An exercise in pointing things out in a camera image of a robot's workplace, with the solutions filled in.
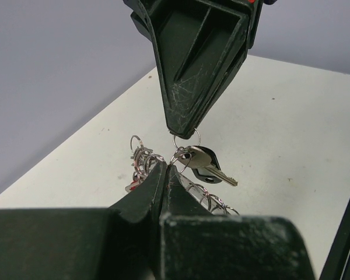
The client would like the metal disc keyring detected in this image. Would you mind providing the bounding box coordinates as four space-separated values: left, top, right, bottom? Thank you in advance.
125 135 240 215

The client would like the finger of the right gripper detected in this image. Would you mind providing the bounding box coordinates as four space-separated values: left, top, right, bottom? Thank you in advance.
124 0 249 139
189 1 264 136

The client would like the red key tag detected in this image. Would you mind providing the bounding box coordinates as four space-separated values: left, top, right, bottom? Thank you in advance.
125 181 141 193

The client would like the black key tag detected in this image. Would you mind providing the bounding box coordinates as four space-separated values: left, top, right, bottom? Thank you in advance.
170 128 239 187

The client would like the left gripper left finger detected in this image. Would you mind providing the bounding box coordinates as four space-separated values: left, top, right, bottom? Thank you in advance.
109 162 167 223

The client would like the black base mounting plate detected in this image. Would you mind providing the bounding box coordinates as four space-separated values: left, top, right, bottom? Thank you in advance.
320 199 350 279

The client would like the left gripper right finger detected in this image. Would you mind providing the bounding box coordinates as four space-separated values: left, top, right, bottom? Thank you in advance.
162 166 211 216

